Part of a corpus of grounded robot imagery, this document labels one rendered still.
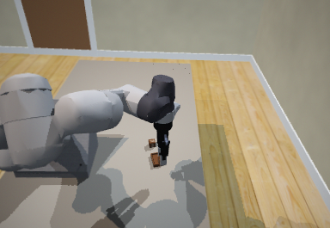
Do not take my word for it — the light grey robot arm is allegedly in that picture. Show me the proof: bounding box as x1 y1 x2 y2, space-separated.
0 73 180 172

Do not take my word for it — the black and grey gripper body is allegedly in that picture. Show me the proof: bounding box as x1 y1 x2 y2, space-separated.
153 121 173 139

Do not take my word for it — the brown wooden tray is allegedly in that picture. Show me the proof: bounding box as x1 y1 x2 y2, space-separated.
150 152 160 168

